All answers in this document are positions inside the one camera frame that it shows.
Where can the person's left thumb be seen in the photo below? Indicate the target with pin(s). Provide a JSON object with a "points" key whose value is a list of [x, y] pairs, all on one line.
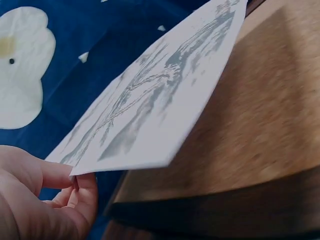
{"points": [[50, 172]]}

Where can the person's left hand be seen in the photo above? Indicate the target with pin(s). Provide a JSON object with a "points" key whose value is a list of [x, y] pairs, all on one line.
{"points": [[22, 200]]}

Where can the white sheet with grey drawing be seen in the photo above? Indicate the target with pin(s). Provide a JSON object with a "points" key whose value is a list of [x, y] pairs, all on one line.
{"points": [[155, 100]]}

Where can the person's left fingers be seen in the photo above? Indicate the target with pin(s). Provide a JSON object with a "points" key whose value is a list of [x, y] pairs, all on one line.
{"points": [[80, 200]]}

